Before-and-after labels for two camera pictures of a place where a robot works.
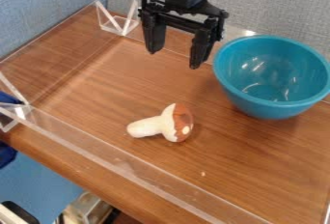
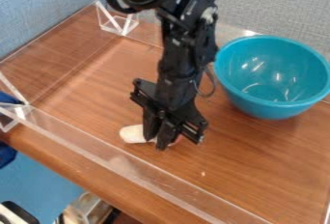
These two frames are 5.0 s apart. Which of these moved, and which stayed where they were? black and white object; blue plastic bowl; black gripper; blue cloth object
Moved: black gripper
Stayed: blue plastic bowl; blue cloth object; black and white object
